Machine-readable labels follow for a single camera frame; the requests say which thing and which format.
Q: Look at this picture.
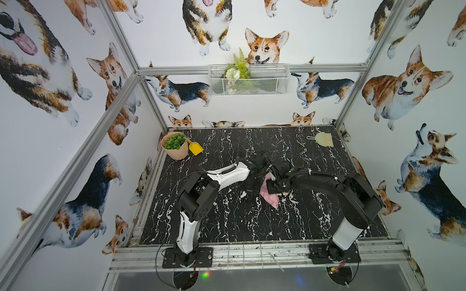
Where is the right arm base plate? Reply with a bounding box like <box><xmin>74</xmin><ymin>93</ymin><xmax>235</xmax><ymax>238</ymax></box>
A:
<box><xmin>308</xmin><ymin>243</ymin><xmax>361</xmax><ymax>264</ymax></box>

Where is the green fern white flower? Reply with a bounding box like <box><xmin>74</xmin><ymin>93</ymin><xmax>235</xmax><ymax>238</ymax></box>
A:
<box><xmin>222</xmin><ymin>48</ymin><xmax>251</xmax><ymax>95</ymax></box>

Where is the aluminium front rail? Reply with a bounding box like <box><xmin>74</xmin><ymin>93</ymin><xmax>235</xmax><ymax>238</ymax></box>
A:
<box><xmin>109</xmin><ymin>240</ymin><xmax>408</xmax><ymax>273</ymax></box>

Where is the beige hand brush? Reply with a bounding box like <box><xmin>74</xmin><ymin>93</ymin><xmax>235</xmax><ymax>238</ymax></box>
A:
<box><xmin>306</xmin><ymin>132</ymin><xmax>334</xmax><ymax>147</ymax></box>

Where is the white wire wall basket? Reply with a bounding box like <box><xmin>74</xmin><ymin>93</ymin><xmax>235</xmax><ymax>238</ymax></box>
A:
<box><xmin>208</xmin><ymin>64</ymin><xmax>291</xmax><ymax>97</ymax></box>

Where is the pink cloth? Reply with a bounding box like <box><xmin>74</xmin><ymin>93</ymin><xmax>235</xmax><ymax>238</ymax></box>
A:
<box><xmin>260</xmin><ymin>172</ymin><xmax>279</xmax><ymax>209</ymax></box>

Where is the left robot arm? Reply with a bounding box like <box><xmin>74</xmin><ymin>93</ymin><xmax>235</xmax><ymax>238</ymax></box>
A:
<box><xmin>175</xmin><ymin>152</ymin><xmax>268</xmax><ymax>255</ymax></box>

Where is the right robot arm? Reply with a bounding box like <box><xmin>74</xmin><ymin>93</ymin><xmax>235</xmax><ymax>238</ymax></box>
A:
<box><xmin>266</xmin><ymin>161</ymin><xmax>383</xmax><ymax>261</ymax></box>

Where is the yellow toy shovel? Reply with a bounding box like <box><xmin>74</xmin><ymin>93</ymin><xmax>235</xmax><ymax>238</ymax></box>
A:
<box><xmin>186</xmin><ymin>138</ymin><xmax>204</xmax><ymax>156</ymax></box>

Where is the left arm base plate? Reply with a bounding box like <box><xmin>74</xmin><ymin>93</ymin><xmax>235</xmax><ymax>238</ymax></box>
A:
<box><xmin>162</xmin><ymin>247</ymin><xmax>214</xmax><ymax>269</ymax></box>

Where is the terracotta pot green plant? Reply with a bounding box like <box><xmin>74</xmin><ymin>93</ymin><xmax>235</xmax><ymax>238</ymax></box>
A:
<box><xmin>160</xmin><ymin>132</ymin><xmax>189</xmax><ymax>161</ymax></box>

